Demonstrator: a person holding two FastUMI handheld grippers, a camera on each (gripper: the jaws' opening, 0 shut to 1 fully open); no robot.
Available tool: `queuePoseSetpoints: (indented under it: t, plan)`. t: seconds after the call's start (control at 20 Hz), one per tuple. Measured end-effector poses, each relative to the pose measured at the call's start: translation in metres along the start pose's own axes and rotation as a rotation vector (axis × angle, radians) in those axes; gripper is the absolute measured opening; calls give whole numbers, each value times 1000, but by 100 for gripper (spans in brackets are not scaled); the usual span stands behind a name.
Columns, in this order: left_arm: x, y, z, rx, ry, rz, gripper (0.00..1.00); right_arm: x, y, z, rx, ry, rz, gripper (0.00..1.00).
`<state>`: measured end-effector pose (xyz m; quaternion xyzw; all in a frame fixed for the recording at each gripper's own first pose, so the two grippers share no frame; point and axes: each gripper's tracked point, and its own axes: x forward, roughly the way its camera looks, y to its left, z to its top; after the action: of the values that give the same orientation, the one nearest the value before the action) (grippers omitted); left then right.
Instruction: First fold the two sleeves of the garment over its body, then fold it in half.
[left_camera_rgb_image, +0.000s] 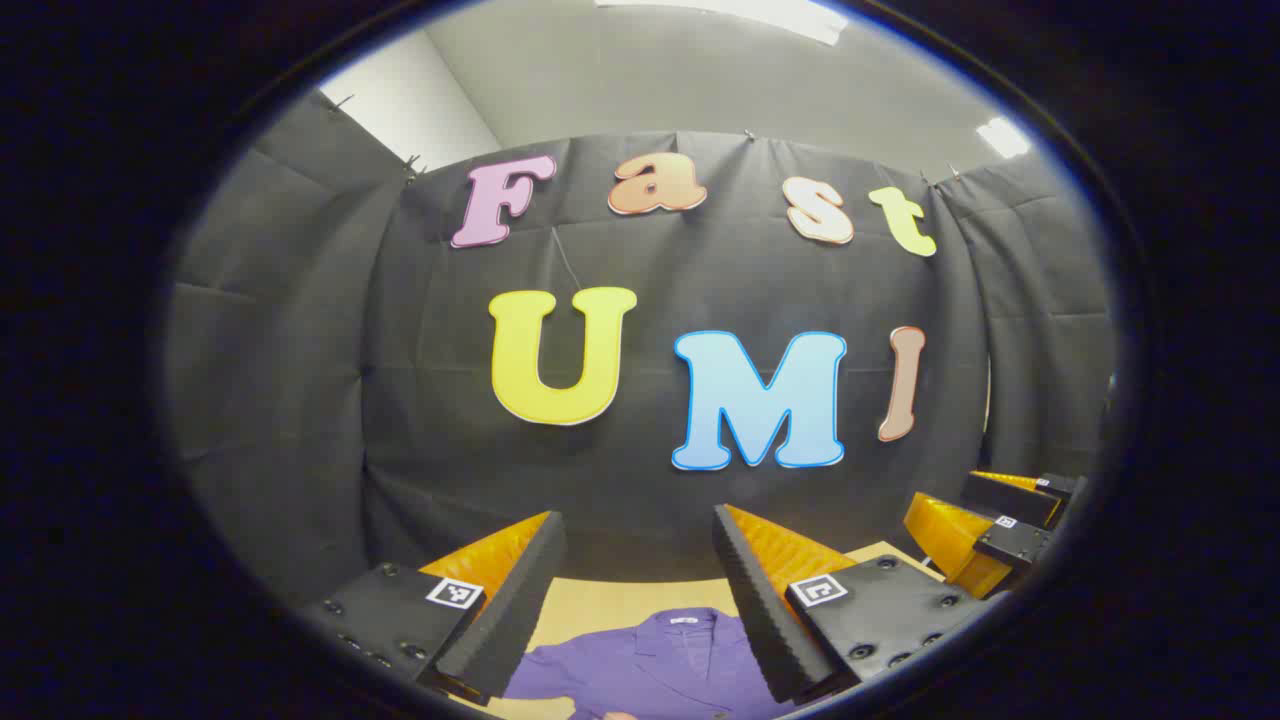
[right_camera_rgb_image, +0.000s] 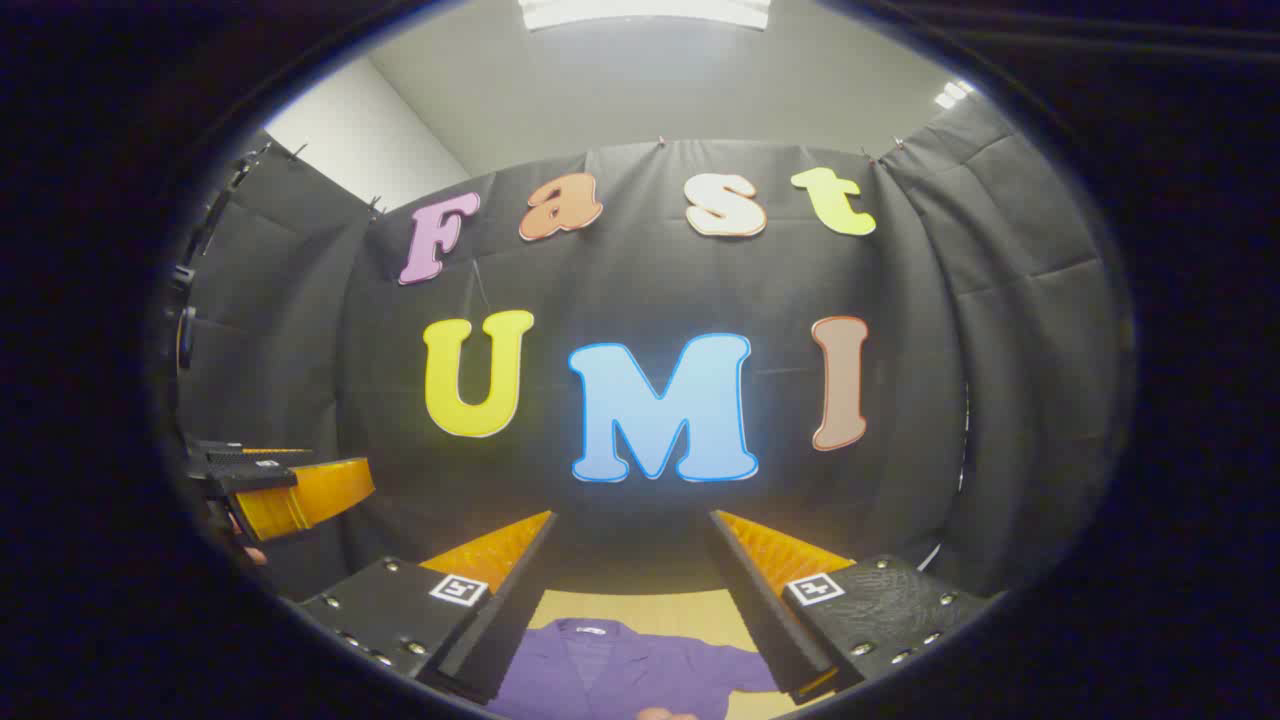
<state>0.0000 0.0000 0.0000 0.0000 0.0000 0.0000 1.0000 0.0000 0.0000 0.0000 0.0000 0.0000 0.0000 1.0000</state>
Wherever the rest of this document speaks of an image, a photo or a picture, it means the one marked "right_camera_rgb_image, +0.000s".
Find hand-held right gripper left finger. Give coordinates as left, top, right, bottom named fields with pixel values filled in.
left=296, top=510, right=559, bottom=705

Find black metal stand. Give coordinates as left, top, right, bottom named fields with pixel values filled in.
left=168, top=140, right=276, bottom=376

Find black backdrop cloth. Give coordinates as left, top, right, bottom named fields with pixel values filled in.
left=178, top=95, right=1136, bottom=601

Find purple collared shirt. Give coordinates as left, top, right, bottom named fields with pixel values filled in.
left=488, top=617, right=783, bottom=720

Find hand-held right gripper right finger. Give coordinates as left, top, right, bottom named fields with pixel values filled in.
left=708, top=510, right=1004, bottom=705

